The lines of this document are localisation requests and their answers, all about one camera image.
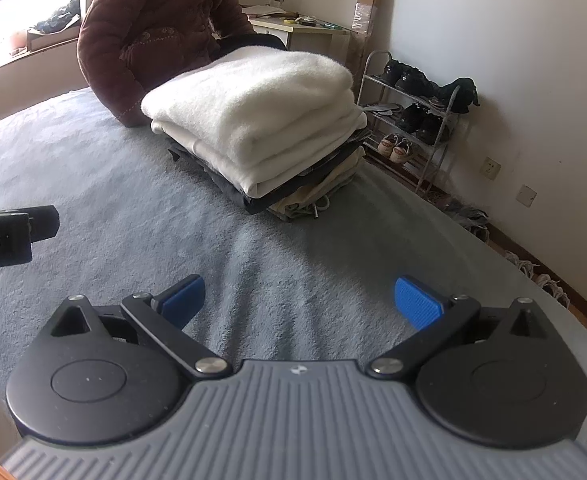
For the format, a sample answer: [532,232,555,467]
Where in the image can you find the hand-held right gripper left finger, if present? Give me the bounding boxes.
[48,275,234,377]

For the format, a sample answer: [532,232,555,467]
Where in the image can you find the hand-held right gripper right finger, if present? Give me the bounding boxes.
[366,276,547,380]

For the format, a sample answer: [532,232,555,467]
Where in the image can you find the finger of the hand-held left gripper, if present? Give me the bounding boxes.
[26,205,60,242]

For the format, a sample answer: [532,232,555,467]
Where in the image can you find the cream fleece garment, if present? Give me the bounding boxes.
[140,46,357,160]

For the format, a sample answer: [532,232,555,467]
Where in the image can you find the stack of folded clothes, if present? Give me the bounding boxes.
[151,107,374,223]

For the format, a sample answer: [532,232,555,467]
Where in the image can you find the grey bed blanket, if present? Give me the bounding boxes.
[0,85,587,461]

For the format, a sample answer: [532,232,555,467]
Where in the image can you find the grey floor rag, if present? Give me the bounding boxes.
[441,196,490,242]

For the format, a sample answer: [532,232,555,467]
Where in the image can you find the metal shoe rack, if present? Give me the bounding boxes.
[357,50,463,197]

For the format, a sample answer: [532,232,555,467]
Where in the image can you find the black shoe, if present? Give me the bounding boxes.
[416,110,449,147]
[396,102,427,133]

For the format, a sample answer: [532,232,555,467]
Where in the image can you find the cardboard box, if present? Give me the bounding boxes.
[26,0,82,52]

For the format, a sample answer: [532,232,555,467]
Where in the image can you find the grey insoles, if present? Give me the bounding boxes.
[362,102,403,117]

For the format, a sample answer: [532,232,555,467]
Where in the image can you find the black bag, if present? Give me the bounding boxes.
[431,77,479,115]

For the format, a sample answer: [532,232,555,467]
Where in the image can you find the black boot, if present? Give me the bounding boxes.
[376,59,409,88]
[398,67,434,97]

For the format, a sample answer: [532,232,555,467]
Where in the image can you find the dark cloth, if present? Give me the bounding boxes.
[218,33,287,58]

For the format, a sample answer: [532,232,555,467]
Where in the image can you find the white desk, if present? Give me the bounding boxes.
[244,4,357,63]

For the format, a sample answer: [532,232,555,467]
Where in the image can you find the stack of papers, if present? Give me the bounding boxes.
[242,5,287,18]

